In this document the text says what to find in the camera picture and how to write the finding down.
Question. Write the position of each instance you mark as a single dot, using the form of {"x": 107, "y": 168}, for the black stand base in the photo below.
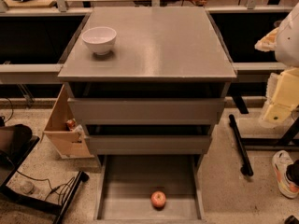
{"x": 289, "y": 141}

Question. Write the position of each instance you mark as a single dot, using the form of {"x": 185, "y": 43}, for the white orange sneaker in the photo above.
{"x": 280, "y": 162}

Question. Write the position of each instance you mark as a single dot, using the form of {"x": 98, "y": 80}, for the grey middle drawer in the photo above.
{"x": 148, "y": 144}

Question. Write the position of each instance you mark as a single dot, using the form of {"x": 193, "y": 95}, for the left grey metal rail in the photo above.
{"x": 30, "y": 73}

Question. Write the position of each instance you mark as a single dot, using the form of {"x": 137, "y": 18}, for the right grey metal rail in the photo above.
{"x": 256, "y": 72}

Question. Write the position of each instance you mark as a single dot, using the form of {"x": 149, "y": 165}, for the black cart frame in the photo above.
{"x": 19, "y": 162}

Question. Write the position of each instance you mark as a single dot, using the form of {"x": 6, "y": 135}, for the red snack packet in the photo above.
{"x": 71, "y": 124}

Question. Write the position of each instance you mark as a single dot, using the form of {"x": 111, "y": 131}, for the wooden box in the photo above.
{"x": 69, "y": 144}

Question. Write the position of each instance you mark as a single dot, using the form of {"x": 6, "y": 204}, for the grey metal rail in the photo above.
{"x": 256, "y": 72}
{"x": 30, "y": 73}

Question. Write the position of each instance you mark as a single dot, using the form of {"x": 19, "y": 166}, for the grey drawer cabinet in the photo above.
{"x": 160, "y": 53}

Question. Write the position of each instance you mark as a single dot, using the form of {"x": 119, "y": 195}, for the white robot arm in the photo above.
{"x": 287, "y": 48}

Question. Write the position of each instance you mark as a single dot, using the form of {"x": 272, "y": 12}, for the grey open bottom drawer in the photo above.
{"x": 127, "y": 182}

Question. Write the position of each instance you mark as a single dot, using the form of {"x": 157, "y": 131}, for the clear plastic bottle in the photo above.
{"x": 28, "y": 188}

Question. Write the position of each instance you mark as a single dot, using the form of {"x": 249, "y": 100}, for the white ceramic bowl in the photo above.
{"x": 99, "y": 40}

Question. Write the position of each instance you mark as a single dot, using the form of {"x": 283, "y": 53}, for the red apple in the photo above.
{"x": 158, "y": 199}

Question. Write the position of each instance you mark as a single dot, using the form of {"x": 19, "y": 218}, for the grey top drawer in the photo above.
{"x": 147, "y": 111}

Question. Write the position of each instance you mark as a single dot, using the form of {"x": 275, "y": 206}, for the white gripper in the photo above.
{"x": 288, "y": 42}

